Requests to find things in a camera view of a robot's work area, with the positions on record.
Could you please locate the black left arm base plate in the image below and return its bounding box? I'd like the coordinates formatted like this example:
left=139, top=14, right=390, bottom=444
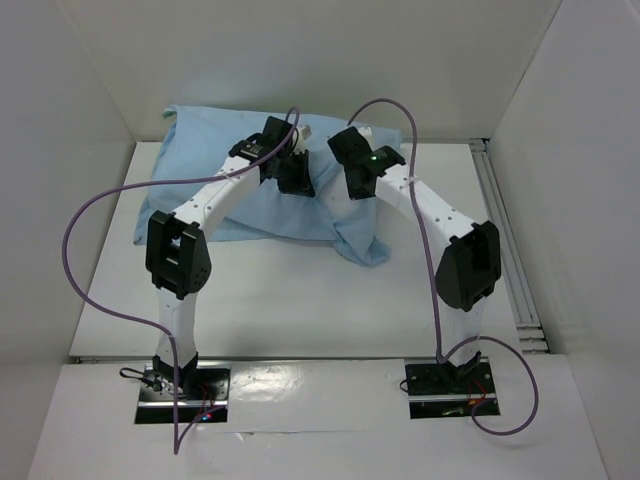
left=132, top=362, right=231, bottom=425

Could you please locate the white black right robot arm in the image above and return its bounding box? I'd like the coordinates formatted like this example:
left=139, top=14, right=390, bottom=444
left=328, top=126, right=501, bottom=392

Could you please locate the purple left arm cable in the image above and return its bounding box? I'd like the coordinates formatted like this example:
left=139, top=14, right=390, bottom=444
left=61, top=105, right=301, bottom=456

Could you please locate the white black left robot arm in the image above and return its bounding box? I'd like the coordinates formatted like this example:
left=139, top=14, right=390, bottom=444
left=145, top=116, right=315, bottom=399

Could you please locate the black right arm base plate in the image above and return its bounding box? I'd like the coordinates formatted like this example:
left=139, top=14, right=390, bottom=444
left=399, top=358, right=500, bottom=420

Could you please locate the aluminium frame rail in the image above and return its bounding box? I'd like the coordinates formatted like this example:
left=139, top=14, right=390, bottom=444
left=469, top=139, right=550, bottom=355

